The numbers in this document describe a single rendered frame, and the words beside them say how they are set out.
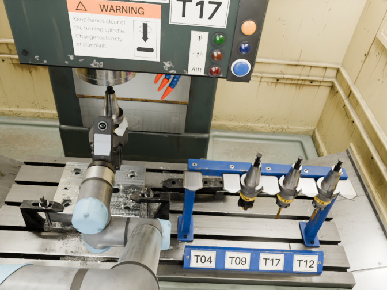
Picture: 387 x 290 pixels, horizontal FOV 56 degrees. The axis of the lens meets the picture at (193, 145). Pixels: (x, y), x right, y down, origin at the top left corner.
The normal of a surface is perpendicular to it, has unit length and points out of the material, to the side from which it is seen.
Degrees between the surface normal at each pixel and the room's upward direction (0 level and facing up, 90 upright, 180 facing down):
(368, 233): 24
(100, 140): 60
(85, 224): 90
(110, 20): 90
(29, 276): 20
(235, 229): 0
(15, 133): 0
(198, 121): 90
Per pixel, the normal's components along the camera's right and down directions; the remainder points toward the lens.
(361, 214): -0.33, -0.69
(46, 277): 0.09, -0.92
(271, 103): 0.00, 0.67
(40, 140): 0.08, -0.74
